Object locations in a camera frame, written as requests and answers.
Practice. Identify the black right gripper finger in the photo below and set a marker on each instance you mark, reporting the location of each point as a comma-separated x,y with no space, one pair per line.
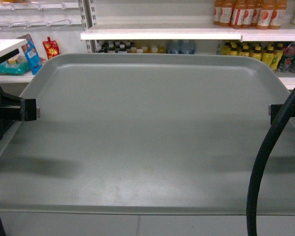
274,109

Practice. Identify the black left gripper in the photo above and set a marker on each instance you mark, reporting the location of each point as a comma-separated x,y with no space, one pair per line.
13,108

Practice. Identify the grey silver serving tray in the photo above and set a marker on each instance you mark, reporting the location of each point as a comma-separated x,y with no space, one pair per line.
139,134

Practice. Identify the white checkout counter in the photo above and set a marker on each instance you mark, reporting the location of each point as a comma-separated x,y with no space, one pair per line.
10,48

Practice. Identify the blue snack bag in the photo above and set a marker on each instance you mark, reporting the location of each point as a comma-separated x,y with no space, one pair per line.
31,54

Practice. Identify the yellow lemon tea bottle middle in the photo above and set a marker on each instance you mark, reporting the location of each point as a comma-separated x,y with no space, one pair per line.
268,56

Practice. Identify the red snack pouch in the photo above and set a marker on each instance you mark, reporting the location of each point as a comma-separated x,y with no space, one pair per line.
51,48

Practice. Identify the white right shelf board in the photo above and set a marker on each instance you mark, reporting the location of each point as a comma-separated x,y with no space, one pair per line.
285,33

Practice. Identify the white shelf board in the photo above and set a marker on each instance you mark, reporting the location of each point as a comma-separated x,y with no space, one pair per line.
160,32
285,33

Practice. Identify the white upper shelf board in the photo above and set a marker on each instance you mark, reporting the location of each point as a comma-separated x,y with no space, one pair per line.
160,32

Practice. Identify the peach drink bottle right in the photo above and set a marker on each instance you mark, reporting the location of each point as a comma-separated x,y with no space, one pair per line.
265,14

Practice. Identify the peach drink bottle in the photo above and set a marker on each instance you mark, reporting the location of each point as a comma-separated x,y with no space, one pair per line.
238,14
265,14

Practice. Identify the slotted shelf upright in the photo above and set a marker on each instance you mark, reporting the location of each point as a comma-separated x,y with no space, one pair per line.
86,20

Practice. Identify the blue water bottle right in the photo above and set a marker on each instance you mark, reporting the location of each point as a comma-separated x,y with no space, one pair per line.
188,47

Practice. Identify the blue water bottle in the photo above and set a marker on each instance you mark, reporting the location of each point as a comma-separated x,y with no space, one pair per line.
188,47
173,47

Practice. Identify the blue water bottle left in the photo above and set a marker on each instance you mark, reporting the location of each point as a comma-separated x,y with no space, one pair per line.
173,47

